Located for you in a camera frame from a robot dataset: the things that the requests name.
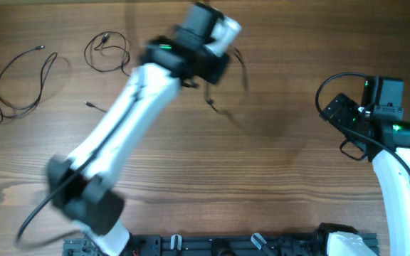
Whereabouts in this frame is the thin black micro-USB cable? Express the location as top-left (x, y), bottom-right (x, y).
top-left (83, 31), bottom-right (132, 114)

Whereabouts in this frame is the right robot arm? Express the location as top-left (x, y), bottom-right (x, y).
top-left (315, 74), bottom-right (410, 255)

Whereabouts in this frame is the thick black USB-A cable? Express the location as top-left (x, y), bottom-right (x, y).
top-left (203, 46), bottom-right (251, 118)

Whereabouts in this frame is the black right camera cable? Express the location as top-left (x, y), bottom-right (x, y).
top-left (314, 72), bottom-right (410, 256)

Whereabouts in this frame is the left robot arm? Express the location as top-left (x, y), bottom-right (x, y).
top-left (46, 3), bottom-right (241, 255)

